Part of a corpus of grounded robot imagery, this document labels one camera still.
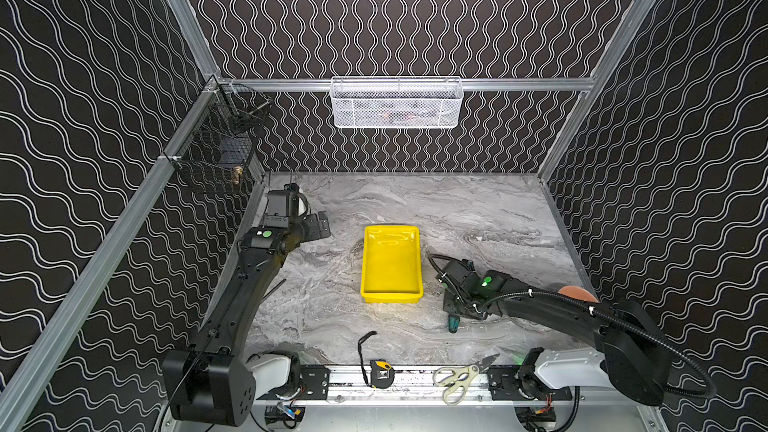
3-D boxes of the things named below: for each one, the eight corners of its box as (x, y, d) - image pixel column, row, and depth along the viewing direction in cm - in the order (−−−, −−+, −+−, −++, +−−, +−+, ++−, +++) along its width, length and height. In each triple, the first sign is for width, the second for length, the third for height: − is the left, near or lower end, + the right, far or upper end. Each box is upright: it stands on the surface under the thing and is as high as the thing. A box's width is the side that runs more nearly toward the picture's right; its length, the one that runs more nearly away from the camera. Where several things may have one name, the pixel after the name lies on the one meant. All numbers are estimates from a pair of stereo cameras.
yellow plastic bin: (361, 303, 90) (359, 293, 84) (364, 236, 105) (363, 224, 100) (423, 303, 89) (425, 293, 84) (417, 235, 105) (419, 223, 100)
